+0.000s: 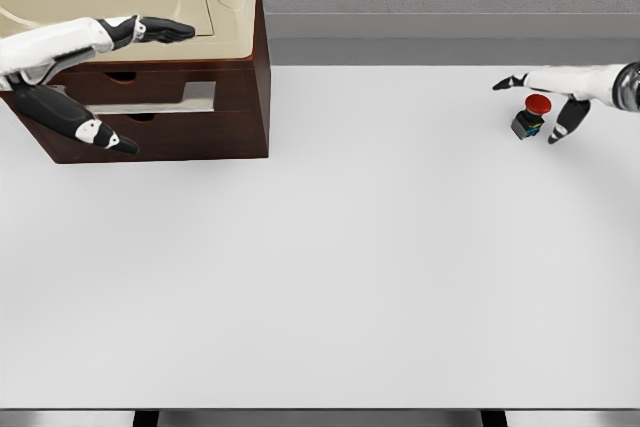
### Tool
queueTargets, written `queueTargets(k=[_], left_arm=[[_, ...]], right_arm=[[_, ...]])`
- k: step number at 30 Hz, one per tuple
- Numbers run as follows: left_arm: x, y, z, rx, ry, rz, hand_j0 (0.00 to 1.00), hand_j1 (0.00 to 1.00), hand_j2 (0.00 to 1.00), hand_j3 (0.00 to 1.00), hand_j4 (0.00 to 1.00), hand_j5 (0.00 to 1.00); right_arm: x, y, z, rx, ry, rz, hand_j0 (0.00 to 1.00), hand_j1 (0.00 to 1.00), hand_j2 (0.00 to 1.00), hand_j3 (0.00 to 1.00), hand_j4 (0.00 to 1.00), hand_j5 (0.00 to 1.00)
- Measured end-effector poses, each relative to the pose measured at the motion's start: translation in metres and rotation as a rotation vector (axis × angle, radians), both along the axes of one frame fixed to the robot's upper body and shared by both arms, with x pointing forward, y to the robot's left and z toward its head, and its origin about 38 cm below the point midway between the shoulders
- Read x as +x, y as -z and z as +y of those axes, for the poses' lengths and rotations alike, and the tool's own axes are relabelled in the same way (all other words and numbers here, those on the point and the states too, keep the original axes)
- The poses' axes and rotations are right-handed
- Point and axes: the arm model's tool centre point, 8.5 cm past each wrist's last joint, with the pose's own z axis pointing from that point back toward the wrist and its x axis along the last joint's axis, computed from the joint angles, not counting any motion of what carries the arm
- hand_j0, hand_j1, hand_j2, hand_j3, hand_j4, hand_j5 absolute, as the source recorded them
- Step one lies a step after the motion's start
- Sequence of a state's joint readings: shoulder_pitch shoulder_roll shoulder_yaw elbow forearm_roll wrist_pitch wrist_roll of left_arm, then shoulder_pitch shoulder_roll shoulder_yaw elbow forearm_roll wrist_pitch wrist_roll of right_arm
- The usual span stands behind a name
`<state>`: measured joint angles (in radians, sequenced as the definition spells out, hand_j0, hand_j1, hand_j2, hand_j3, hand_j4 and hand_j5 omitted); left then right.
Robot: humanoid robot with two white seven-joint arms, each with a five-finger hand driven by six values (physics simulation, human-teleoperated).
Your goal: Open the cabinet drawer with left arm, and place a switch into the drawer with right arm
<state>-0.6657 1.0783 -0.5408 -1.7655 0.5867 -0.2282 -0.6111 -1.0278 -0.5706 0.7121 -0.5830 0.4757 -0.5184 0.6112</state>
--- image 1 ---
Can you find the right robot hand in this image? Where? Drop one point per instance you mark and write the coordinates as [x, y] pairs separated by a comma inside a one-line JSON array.
[[570, 81]]

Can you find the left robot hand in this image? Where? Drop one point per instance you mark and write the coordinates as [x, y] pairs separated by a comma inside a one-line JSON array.
[[45, 47]]

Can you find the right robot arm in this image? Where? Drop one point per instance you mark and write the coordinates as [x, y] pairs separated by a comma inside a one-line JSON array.
[[627, 87]]

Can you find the brown cabinet drawer with notch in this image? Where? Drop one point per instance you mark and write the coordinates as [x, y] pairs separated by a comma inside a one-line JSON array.
[[160, 88], [200, 134]]

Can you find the red button switch black base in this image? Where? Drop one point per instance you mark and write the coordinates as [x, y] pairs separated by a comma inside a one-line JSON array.
[[526, 125]]

